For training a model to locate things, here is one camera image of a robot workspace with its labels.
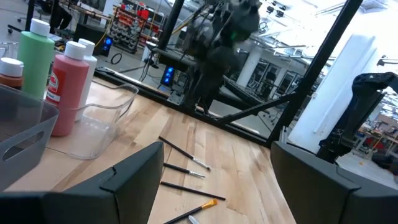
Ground black computer tower with LEDs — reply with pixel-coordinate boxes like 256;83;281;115
74;24;114;57
160;65;175;87

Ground small brown paint bottle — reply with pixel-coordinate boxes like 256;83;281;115
0;57;25;91

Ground black paintbrush orange bristles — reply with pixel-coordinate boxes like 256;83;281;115
163;198;218;224

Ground green paint bottle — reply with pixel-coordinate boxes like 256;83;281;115
17;17;55;99

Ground red paint bottle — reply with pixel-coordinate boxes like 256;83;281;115
45;40;90;137

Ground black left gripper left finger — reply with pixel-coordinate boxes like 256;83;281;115
65;141;165;224

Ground plain white pillar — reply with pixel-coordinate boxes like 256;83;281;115
235;46;262;88

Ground clear plastic bin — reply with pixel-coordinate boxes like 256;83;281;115
45;79;140;161

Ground thin black paintbrush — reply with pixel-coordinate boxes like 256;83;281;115
160;181;226;201

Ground short black silver-ferrule paintbrush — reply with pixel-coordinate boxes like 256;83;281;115
163;162;206;179

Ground white paint bottle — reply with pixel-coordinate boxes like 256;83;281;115
74;38;98;122

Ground grey plastic bin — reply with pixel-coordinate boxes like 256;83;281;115
0;83;60;191

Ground parts shelf with red bins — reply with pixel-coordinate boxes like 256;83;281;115
110;4;164;54

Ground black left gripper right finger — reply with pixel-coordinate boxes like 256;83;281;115
270;141;361;224

